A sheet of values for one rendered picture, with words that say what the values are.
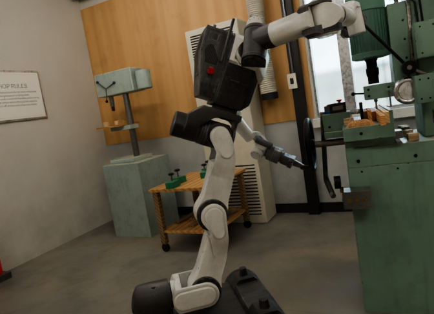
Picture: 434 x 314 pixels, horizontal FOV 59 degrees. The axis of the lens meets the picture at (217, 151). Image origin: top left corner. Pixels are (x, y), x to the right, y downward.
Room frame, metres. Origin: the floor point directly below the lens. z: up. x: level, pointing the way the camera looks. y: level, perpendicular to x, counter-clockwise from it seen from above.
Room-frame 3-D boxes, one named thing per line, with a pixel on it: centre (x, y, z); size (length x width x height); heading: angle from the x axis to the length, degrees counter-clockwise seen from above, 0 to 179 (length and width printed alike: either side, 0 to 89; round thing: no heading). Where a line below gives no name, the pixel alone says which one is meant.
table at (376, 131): (1.95, -0.72, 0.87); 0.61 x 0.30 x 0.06; 160
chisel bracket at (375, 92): (1.88, -0.83, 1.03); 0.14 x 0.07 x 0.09; 70
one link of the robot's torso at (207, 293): (1.68, 0.21, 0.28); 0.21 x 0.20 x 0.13; 100
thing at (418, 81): (1.68, -0.93, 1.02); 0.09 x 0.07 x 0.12; 160
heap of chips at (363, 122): (1.71, -0.65, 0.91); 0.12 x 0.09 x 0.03; 70
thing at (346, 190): (1.69, -0.59, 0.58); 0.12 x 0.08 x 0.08; 70
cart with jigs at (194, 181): (3.15, 0.19, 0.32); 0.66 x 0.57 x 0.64; 151
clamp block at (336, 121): (1.98, -0.64, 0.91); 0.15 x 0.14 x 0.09; 160
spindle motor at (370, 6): (1.89, -0.81, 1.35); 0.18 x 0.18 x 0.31
